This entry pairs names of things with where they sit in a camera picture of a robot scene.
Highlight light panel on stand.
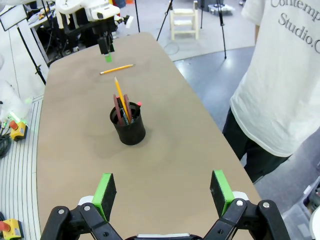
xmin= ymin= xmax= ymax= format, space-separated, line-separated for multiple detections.
xmin=0 ymin=4 xmax=48 ymax=85

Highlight yellow emergency stop box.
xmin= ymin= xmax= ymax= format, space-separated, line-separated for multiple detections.
xmin=0 ymin=218 xmax=25 ymax=240
xmin=9 ymin=119 xmax=28 ymax=142

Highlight dark green pen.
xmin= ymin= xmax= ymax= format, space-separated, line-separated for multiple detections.
xmin=119 ymin=99 xmax=130 ymax=125

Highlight grey aluminium base plate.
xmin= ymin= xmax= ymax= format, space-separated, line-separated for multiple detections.
xmin=0 ymin=94 xmax=45 ymax=240

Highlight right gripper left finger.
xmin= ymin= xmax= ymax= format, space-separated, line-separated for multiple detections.
xmin=39 ymin=172 xmax=123 ymax=240

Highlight black marker pink ends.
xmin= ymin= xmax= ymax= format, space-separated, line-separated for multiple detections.
xmin=131 ymin=101 xmax=143 ymax=119

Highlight black mesh pen holder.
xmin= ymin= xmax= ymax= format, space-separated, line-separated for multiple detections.
xmin=109 ymin=101 xmax=147 ymax=146

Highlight grey plastic bin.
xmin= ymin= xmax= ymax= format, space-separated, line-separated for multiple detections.
xmin=281 ymin=174 xmax=320 ymax=240

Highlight brown pen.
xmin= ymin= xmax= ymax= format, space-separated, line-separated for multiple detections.
xmin=123 ymin=93 xmax=132 ymax=118
xmin=112 ymin=93 xmax=124 ymax=126

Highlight yellow pencil with eraser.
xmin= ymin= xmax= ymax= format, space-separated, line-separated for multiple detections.
xmin=99 ymin=64 xmax=135 ymax=75
xmin=114 ymin=76 xmax=132 ymax=124

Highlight pale wooden chair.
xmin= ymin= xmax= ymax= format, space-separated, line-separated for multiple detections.
xmin=169 ymin=0 xmax=200 ymax=41

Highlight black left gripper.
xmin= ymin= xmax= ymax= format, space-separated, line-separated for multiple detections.
xmin=97 ymin=36 xmax=116 ymax=63

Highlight black camera tripod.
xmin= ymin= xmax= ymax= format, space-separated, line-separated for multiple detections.
xmin=215 ymin=0 xmax=228 ymax=60
xmin=156 ymin=0 xmax=175 ymax=42

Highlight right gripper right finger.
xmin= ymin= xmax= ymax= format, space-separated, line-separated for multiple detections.
xmin=202 ymin=169 xmax=292 ymax=240

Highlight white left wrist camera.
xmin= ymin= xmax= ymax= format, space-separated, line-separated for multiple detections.
xmin=113 ymin=14 xmax=135 ymax=30

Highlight person in white t-shirt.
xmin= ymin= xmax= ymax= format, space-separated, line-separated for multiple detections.
xmin=222 ymin=0 xmax=320 ymax=184

